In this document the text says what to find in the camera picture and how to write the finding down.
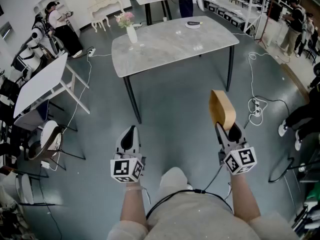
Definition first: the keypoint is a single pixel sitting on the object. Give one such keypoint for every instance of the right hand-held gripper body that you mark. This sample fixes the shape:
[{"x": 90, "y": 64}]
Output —
[{"x": 241, "y": 159}]

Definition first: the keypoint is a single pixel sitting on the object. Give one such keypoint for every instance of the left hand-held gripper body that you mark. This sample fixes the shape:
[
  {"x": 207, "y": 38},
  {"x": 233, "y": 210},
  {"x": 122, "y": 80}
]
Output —
[{"x": 125, "y": 169}]

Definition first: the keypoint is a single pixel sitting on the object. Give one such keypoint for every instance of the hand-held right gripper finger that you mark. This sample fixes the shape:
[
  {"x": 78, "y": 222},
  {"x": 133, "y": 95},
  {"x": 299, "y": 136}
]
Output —
[
  {"x": 240, "y": 134},
  {"x": 223, "y": 137}
]

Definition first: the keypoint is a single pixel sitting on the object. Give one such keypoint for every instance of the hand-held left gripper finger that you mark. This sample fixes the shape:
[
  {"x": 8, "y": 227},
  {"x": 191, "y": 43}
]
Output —
[
  {"x": 138, "y": 144},
  {"x": 119, "y": 144}
]

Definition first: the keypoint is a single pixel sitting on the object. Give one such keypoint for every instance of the yellow plastic tray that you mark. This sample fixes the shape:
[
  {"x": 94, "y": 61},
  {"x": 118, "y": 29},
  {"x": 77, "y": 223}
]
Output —
[{"x": 228, "y": 111}]

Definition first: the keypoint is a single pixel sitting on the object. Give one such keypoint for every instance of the person's left forearm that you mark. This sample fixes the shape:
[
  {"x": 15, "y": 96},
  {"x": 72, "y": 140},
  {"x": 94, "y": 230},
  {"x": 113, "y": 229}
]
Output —
[{"x": 133, "y": 204}]

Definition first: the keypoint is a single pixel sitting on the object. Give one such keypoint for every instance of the person's right forearm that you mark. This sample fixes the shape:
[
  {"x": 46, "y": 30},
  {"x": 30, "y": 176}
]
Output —
[{"x": 243, "y": 199}]

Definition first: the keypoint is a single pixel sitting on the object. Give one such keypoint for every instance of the person's left hand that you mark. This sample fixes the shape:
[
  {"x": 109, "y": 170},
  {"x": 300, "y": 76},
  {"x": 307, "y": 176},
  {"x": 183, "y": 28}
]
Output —
[{"x": 125, "y": 156}]

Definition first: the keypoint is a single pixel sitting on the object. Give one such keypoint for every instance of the white floor power strip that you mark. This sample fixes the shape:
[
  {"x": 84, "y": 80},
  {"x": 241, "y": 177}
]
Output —
[
  {"x": 256, "y": 107},
  {"x": 91, "y": 52}
]

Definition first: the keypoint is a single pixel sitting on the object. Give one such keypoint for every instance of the round seat metal chair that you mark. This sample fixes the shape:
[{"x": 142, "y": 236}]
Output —
[{"x": 50, "y": 139}]

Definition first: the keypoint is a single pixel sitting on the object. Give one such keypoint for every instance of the person's beige clothing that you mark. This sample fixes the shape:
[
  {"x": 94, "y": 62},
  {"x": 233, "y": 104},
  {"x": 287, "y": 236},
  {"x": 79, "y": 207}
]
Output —
[{"x": 187, "y": 216}]

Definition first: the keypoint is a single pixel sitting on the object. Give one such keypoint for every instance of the grey marble table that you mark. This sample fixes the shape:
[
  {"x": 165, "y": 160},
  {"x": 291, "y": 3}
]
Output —
[{"x": 170, "y": 49}]

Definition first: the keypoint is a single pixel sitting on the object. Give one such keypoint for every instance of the white ribbed vase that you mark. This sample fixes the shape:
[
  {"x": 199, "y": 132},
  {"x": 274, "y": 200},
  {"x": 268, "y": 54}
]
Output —
[{"x": 132, "y": 35}]

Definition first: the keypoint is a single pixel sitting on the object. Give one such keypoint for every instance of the white round plate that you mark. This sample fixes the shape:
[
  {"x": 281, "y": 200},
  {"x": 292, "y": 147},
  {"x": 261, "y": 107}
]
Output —
[{"x": 192, "y": 26}]

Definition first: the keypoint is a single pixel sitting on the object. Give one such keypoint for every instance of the dark purple eggplant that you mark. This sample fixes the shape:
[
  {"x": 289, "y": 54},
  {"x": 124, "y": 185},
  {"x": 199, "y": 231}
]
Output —
[{"x": 193, "y": 23}]

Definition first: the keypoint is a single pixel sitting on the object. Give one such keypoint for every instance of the ornate white stool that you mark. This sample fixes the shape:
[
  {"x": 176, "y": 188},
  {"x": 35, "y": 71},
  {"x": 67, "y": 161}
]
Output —
[{"x": 100, "y": 21}]

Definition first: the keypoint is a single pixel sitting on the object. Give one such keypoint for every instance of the pink flower bouquet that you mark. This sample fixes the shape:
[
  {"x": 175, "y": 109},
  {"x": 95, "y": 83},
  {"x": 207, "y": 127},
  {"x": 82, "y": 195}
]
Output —
[{"x": 125, "y": 19}]

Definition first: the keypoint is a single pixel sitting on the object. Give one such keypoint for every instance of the white paper cup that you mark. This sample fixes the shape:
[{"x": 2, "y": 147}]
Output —
[{"x": 164, "y": 19}]

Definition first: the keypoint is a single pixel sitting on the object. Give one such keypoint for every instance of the red coat stand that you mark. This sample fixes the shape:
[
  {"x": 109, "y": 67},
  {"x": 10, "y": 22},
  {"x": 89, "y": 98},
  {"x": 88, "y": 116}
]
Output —
[{"x": 268, "y": 9}]

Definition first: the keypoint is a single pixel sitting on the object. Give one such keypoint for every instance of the white humanoid robot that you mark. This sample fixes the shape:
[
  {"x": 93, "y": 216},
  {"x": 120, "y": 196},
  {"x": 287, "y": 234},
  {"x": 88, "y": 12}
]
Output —
[{"x": 27, "y": 51}]

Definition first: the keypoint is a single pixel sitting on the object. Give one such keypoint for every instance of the ornate white dresser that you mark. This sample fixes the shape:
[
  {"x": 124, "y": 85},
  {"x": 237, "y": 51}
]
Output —
[{"x": 105, "y": 4}]

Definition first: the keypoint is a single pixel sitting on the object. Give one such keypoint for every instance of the white bookshelf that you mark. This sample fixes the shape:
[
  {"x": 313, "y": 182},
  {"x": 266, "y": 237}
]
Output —
[{"x": 50, "y": 1}]

